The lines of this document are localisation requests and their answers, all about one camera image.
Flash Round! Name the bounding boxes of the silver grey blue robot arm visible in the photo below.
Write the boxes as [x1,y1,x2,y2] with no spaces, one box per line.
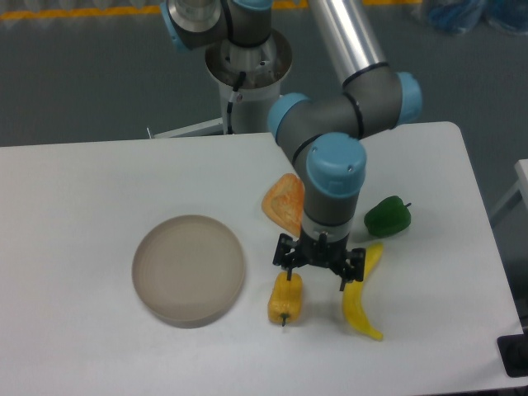
[160,1,422,284]

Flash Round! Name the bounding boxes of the orange pepper half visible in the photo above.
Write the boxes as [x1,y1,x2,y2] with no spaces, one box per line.
[262,173,304,237]

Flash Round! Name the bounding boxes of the black cable on pedestal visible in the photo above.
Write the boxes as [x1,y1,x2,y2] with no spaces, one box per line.
[224,71,248,135]

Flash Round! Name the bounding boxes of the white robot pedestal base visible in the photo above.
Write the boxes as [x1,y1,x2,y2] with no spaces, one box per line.
[152,29,292,139]

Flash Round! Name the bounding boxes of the white furniture at right edge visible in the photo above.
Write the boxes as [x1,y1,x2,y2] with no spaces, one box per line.
[488,158,527,228]

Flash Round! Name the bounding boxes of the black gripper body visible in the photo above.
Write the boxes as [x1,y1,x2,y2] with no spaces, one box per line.
[295,230,348,271]

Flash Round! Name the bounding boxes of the black device at table edge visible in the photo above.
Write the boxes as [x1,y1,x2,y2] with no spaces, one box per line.
[497,333,527,378]

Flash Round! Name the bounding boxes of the beige round plate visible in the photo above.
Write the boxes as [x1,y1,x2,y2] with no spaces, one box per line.
[132,214,246,328]

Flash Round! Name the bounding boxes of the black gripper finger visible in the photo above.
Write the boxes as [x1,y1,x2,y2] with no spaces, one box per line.
[334,247,365,291]
[272,233,305,281]

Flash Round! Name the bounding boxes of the green bell pepper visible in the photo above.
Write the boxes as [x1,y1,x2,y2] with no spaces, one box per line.
[364,196,412,238]

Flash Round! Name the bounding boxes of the yellow banana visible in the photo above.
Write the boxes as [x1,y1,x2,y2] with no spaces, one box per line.
[342,243,384,342]

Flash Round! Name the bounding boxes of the blue plastic bags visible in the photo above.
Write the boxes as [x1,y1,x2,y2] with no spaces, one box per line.
[420,0,527,35]

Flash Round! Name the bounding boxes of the yellow bell pepper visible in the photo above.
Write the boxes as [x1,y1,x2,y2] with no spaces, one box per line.
[267,272,303,327]

